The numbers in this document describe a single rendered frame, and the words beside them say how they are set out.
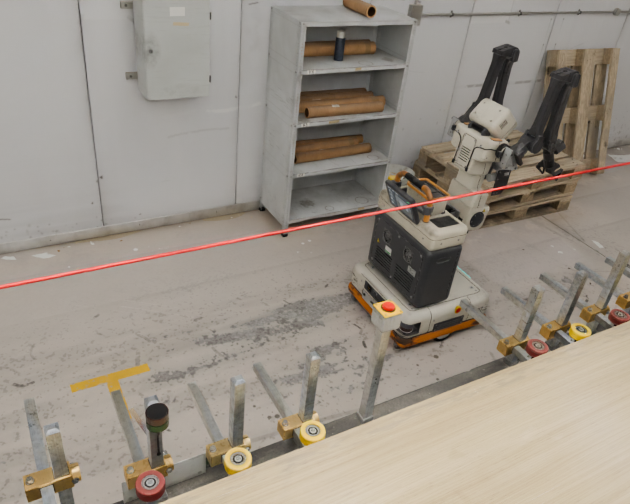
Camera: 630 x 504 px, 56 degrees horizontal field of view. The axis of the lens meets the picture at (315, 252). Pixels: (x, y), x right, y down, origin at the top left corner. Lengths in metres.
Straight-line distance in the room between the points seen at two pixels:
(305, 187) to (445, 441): 3.24
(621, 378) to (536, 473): 0.64
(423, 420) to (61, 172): 2.95
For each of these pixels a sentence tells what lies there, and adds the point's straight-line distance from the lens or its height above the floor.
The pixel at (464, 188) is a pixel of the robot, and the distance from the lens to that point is 3.54.
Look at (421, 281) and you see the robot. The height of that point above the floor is 0.49.
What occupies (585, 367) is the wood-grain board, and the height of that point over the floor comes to 0.90.
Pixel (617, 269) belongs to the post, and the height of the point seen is 1.07.
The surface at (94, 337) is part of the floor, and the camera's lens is 3.62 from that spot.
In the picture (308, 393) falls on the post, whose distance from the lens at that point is 1.94.
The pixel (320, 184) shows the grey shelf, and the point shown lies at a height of 0.14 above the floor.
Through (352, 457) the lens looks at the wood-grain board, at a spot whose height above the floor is 0.90.
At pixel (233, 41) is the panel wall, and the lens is 4.20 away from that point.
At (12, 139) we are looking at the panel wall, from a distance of 4.08.
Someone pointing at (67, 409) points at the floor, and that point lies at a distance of 3.27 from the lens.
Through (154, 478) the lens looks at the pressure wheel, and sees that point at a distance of 1.82.
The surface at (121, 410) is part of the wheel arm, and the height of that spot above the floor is 0.86.
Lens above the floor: 2.38
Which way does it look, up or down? 33 degrees down
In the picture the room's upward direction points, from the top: 7 degrees clockwise
